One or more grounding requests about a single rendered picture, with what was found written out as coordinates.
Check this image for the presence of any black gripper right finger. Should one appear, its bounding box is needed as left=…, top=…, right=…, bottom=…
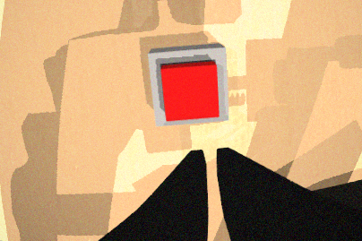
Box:
left=216, top=148, right=362, bottom=241

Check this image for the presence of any red button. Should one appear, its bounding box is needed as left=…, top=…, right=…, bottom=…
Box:
left=148, top=43, right=228, bottom=127

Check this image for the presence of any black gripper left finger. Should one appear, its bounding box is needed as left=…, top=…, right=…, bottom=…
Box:
left=98, top=149, right=210, bottom=241

